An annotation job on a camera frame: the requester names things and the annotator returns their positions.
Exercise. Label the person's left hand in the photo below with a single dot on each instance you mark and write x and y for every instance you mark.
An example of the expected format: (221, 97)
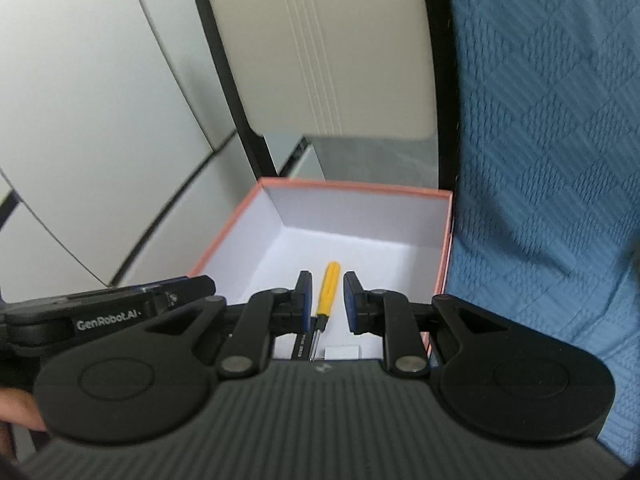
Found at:
(20, 410)

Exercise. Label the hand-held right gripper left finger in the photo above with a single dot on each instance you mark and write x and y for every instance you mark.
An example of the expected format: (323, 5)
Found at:
(303, 305)

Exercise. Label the pink cardboard box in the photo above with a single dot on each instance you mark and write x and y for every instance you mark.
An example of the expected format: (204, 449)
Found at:
(360, 225)

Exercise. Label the black rectangular tag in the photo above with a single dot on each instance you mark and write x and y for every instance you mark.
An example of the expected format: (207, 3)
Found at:
(301, 346)

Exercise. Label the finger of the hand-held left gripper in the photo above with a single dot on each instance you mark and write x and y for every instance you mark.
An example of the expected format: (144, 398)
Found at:
(187, 290)

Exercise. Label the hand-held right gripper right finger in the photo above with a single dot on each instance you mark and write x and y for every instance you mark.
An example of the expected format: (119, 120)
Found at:
(353, 305)

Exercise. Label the blue quilted bed cover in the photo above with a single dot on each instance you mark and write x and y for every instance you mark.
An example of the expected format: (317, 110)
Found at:
(545, 160)

